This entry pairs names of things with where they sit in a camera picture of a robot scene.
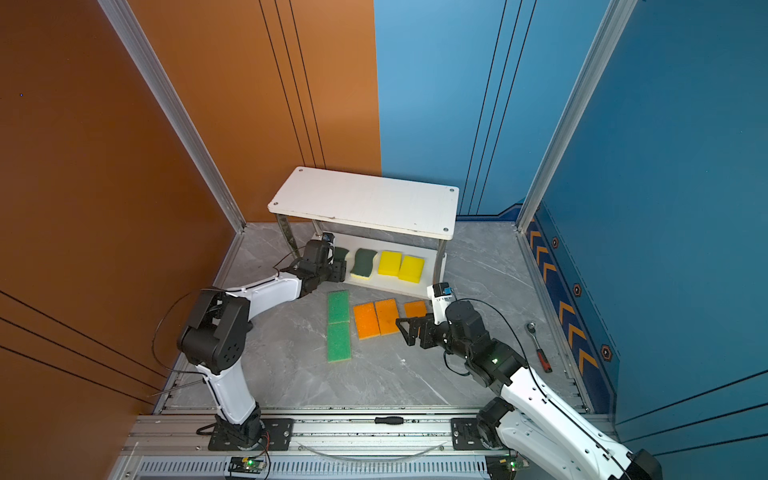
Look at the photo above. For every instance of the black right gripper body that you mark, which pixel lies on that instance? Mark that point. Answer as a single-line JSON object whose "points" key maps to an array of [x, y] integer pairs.
{"points": [[447, 342]]}

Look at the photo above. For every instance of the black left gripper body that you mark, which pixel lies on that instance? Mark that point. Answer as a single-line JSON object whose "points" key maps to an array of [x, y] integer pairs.
{"points": [[323, 273]]}

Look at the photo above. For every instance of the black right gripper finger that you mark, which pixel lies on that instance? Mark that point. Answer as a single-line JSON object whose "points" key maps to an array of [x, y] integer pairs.
{"points": [[414, 325], [423, 339]]}

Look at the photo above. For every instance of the green wavy sponge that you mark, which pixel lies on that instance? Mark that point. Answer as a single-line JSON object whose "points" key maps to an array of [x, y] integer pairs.
{"points": [[340, 254], [363, 263]]}

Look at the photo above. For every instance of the light green sponge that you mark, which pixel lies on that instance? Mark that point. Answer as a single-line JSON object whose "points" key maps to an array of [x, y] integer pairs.
{"points": [[338, 342], [338, 307]]}

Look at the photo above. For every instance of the yellow sponge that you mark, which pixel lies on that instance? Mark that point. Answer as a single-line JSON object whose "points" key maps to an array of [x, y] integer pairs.
{"points": [[411, 269], [389, 263]]}

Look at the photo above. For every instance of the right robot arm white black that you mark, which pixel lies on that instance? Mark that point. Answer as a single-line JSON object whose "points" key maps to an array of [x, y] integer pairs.
{"points": [[525, 415]]}

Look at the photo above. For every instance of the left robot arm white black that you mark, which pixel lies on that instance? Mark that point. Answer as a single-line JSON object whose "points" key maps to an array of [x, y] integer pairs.
{"points": [[214, 338]]}

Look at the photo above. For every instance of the white two-tier shelf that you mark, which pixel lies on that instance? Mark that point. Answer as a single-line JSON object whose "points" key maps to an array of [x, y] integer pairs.
{"points": [[330, 198]]}

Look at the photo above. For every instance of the orange sponge right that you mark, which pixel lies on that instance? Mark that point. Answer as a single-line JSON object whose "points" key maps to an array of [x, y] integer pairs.
{"points": [[415, 309]]}

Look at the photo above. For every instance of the orange sponge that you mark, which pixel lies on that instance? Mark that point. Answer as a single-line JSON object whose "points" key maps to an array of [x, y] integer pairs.
{"points": [[387, 314], [366, 321], [415, 309]]}

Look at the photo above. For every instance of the orange sponge middle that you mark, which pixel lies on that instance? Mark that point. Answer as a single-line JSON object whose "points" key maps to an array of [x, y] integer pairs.
{"points": [[387, 314]]}

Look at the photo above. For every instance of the orange sponge left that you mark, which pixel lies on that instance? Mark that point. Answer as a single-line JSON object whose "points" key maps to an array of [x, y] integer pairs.
{"points": [[366, 321]]}

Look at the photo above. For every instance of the right green circuit board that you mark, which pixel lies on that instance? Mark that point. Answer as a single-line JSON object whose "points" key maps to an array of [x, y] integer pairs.
{"points": [[504, 467]]}

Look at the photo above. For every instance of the green circuit board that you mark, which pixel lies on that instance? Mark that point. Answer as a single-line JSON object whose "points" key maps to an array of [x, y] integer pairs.
{"points": [[248, 467], [504, 467]]}

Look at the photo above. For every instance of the left green circuit board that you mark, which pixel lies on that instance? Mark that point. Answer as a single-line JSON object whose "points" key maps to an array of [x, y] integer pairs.
{"points": [[248, 467]]}

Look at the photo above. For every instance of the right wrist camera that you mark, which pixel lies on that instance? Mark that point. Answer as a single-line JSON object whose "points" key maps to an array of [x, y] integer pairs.
{"points": [[441, 296]]}

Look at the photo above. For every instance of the red handled ratchet tool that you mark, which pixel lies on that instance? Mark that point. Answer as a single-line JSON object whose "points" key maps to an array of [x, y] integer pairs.
{"points": [[543, 359]]}

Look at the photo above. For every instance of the black screwdriver on rail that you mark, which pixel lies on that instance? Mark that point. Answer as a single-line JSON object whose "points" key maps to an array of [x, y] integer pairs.
{"points": [[389, 420]]}

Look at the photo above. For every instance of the left aluminium corner post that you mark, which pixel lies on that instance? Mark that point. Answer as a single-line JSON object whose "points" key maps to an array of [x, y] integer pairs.
{"points": [[126, 25]]}

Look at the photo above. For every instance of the aluminium corner post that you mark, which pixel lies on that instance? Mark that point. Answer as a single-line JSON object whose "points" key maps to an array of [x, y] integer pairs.
{"points": [[611, 28], [126, 25]]}

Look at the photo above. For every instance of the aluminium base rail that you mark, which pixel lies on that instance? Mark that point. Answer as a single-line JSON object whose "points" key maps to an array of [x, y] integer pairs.
{"points": [[316, 444]]}

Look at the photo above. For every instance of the right aluminium corner post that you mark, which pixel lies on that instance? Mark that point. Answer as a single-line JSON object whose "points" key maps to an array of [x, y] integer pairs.
{"points": [[611, 28]]}

